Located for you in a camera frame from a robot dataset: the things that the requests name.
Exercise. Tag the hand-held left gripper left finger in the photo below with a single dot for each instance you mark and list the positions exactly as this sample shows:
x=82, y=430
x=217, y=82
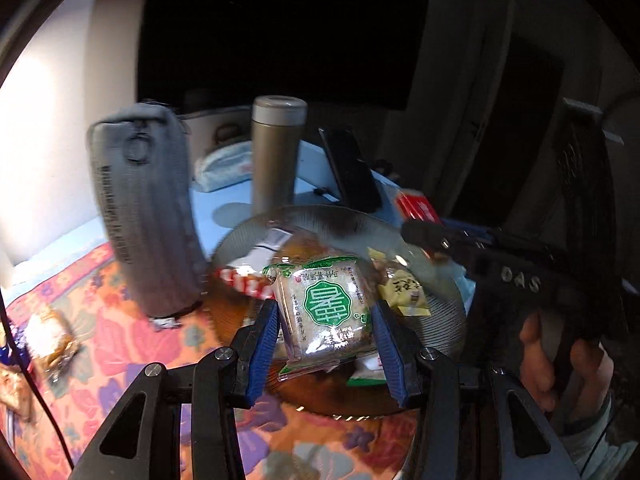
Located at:
x=262, y=345

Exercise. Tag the dark blue snack packet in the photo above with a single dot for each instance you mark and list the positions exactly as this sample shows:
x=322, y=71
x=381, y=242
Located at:
x=6, y=347

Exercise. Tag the person's right forearm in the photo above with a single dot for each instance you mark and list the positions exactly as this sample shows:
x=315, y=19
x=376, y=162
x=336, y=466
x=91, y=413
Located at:
x=590, y=440

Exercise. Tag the small clear cracker packet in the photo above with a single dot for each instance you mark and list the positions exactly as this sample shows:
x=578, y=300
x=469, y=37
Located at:
x=15, y=392

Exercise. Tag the light blue desk mat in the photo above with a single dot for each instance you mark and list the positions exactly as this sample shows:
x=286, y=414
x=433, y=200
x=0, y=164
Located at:
x=202, y=220

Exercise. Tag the round rice cake packet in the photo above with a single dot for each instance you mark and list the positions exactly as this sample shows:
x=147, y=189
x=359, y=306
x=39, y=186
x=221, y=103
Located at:
x=50, y=340

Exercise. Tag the dark monitor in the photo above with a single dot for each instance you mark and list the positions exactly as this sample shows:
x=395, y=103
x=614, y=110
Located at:
x=275, y=25

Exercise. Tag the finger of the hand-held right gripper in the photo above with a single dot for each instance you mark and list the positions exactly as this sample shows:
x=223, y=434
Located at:
x=472, y=236
x=430, y=237

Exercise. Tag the yellow snack packet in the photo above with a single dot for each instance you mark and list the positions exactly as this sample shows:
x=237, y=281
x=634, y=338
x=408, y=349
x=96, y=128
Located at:
x=405, y=292

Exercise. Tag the smoky glass plate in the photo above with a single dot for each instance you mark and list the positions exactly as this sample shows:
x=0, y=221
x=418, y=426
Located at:
x=325, y=222

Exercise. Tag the grey pencil case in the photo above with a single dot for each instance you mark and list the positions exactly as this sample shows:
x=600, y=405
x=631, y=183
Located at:
x=145, y=220

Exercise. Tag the floral woven cloth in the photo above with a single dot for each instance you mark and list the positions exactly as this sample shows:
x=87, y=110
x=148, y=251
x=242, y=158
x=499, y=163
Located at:
x=125, y=350

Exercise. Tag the red box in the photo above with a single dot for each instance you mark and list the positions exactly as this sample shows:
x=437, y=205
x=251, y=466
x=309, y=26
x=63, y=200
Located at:
x=417, y=207

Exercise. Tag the red-white snack packet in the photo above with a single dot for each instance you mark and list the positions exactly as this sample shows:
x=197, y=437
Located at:
x=240, y=282

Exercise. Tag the black phone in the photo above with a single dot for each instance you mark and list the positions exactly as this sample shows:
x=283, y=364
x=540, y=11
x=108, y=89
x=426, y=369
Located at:
x=350, y=170

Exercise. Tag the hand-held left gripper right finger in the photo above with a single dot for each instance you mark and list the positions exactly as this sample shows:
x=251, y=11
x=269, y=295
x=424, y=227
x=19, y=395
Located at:
x=390, y=355

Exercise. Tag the metallic thermos bottle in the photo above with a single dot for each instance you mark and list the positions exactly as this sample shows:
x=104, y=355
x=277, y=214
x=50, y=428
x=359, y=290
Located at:
x=277, y=160

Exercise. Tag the person's right hand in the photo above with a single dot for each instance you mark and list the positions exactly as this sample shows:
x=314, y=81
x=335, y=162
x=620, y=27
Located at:
x=590, y=380

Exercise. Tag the white packet with green edge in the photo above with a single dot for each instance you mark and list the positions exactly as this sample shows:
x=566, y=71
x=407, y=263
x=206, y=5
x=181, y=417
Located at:
x=367, y=372

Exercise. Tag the black mesh chair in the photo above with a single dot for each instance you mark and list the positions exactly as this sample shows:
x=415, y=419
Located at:
x=585, y=185

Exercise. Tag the tissue pack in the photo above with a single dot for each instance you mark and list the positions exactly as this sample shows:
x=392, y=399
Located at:
x=225, y=167

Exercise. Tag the green label pastry packet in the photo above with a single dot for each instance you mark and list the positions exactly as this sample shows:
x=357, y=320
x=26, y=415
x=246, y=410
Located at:
x=320, y=310

